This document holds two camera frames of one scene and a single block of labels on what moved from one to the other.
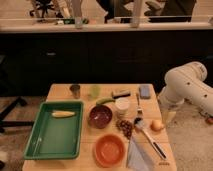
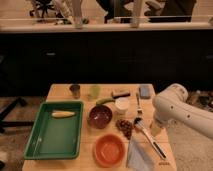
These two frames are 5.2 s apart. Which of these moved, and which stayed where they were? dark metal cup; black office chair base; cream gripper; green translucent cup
Moved: cream gripper
Stayed: black office chair base; green translucent cup; dark metal cup
